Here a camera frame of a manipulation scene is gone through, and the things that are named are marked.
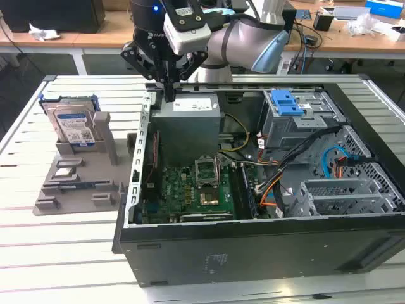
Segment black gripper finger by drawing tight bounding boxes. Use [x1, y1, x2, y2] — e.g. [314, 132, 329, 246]
[168, 49, 209, 103]
[120, 45, 170, 102]

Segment metal disk bay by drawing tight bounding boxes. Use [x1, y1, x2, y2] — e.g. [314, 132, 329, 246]
[296, 178, 403, 219]

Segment wooden desk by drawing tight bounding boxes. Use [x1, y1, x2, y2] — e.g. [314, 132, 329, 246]
[0, 0, 405, 54]

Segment grey power supply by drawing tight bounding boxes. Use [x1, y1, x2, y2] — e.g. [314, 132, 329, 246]
[151, 92, 221, 166]

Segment large black box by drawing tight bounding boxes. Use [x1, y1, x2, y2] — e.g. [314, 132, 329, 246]
[0, 0, 106, 34]

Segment crumpled white paper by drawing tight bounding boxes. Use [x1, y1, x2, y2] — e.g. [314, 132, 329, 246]
[28, 22, 61, 42]

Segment blue drive latch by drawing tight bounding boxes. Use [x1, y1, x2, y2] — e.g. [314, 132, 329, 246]
[271, 89, 305, 117]

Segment metal socket cover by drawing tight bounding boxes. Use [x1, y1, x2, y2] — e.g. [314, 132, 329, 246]
[194, 156, 220, 188]

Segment grey drive cage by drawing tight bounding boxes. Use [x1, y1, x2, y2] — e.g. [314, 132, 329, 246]
[259, 89, 343, 150]

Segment grey parts rack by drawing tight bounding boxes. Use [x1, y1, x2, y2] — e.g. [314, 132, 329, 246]
[34, 111, 140, 217]

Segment green motherboard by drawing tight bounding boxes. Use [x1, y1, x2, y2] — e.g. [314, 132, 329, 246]
[140, 151, 259, 223]

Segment black RAM slot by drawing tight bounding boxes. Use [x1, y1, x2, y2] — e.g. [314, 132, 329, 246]
[241, 165, 258, 220]
[229, 163, 244, 220]

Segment small black box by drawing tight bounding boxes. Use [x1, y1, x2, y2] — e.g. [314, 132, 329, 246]
[313, 13, 335, 32]

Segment CPU socket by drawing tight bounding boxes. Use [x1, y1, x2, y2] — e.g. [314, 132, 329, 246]
[199, 189, 220, 206]

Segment black expansion slot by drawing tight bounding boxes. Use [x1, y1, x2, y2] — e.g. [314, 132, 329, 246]
[178, 213, 235, 222]

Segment clear plastic bag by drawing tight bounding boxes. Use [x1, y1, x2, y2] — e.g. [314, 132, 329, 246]
[345, 13, 381, 36]

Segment black PC case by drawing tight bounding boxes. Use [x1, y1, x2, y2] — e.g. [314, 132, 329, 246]
[112, 74, 405, 288]

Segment blue cardboard box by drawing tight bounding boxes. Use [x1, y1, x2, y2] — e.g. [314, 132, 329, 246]
[363, 0, 405, 19]

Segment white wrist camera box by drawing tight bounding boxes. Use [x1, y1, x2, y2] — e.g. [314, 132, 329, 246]
[159, 0, 212, 56]

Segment yellow power wires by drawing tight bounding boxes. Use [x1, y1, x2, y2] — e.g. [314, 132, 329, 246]
[220, 112, 251, 153]

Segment black cable bundle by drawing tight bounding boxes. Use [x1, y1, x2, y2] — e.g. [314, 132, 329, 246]
[255, 124, 374, 194]

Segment orange power wire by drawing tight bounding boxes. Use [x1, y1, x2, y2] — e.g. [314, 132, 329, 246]
[258, 157, 346, 207]

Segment blue data wire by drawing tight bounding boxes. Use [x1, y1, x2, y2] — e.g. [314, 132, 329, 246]
[321, 146, 352, 182]

